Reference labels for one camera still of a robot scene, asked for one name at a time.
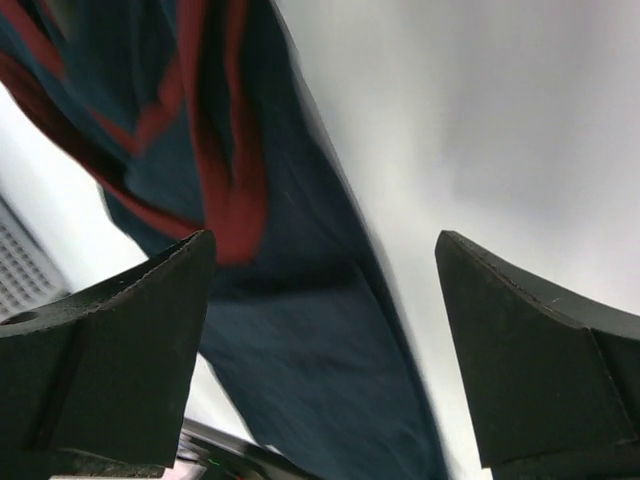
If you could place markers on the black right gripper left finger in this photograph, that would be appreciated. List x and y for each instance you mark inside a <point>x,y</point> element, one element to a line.
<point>96,384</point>

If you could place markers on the white plastic laundry bin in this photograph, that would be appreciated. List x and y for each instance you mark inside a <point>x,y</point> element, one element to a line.
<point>29,279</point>

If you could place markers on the navy tank top red trim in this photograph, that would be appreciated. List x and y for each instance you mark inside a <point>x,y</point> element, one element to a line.
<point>187,115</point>

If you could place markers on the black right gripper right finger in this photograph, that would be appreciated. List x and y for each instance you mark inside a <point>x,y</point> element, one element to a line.
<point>551,377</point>

